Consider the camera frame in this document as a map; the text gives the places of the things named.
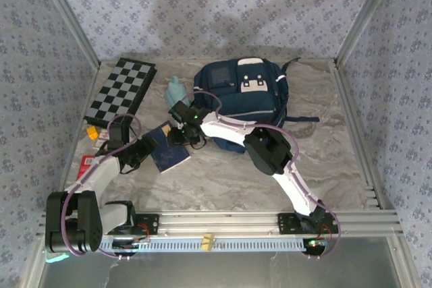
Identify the blue notebook with yellow label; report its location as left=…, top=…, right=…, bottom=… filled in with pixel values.
left=141, top=121, right=192, bottom=174

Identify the teal water bottle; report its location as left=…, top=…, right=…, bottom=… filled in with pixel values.
left=165, top=76, right=187, bottom=117

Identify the red package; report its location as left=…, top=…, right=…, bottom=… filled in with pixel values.
left=77, top=154, right=99, bottom=181

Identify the black grey folding chessboard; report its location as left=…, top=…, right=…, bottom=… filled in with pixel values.
left=83, top=57, right=158, bottom=130

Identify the navy blue school backpack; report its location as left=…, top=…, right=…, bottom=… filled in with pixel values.
left=193, top=57, right=320, bottom=154

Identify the small playing card box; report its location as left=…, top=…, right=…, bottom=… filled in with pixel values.
left=92, top=129, right=111, bottom=149

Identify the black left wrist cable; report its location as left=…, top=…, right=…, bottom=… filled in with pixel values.
left=118, top=161, right=142, bottom=175

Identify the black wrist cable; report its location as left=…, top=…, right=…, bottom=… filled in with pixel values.
left=188, top=134, right=207, bottom=151
left=118, top=161, right=142, bottom=175

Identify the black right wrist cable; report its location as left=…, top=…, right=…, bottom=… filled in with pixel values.
left=188, top=134, right=207, bottom=151

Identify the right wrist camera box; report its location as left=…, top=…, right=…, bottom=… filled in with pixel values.
left=168, top=100, right=190, bottom=123

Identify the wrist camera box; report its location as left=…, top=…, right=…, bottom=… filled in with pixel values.
left=168, top=100, right=190, bottom=123
left=107, top=122, right=130, bottom=144

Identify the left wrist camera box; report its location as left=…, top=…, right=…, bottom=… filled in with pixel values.
left=107, top=122, right=130, bottom=144

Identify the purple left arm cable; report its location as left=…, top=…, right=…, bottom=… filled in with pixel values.
left=61, top=113, right=144, bottom=262

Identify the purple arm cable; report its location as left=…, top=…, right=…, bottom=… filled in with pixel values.
left=61, top=113, right=144, bottom=262
left=192, top=90, right=342, bottom=262

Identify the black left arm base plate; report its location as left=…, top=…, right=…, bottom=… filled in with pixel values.
left=128, top=212, right=160, bottom=236

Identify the aluminium side rail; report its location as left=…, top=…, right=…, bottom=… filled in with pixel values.
left=332, top=60, right=396, bottom=213
left=50, top=60, right=102, bottom=213

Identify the small circuit board with wires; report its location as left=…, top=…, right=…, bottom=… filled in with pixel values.
left=112, top=237, right=152, bottom=252
left=304, top=237, right=330, bottom=255

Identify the aluminium mounting rail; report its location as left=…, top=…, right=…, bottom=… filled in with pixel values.
left=36, top=209, right=404, bottom=239

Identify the yellow clip on duct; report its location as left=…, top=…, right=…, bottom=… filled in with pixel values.
left=201, top=233, right=216, bottom=252

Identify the grey slotted cable duct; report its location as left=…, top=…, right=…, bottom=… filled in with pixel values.
left=101, top=237, right=310, bottom=254

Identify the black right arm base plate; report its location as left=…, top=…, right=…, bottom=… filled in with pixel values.
left=277, top=212, right=338, bottom=236

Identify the aluminium frame post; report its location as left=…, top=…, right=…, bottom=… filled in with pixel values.
left=32, top=0, right=102, bottom=68
left=335, top=0, right=404, bottom=68

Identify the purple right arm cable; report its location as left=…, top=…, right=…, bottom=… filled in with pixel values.
left=192, top=90, right=342, bottom=262

